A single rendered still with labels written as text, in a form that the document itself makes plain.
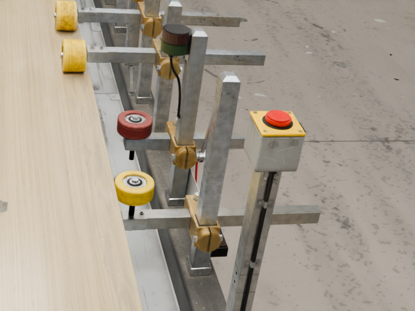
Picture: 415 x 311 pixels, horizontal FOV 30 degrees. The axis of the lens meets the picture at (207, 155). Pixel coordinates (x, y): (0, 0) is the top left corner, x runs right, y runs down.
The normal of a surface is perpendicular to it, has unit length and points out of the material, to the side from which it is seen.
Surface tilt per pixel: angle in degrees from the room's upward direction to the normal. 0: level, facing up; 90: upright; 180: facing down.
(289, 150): 90
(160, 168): 0
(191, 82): 90
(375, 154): 0
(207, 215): 90
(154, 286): 0
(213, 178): 90
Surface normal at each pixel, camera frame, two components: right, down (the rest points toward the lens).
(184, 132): 0.22, 0.54
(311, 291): 0.13, -0.84
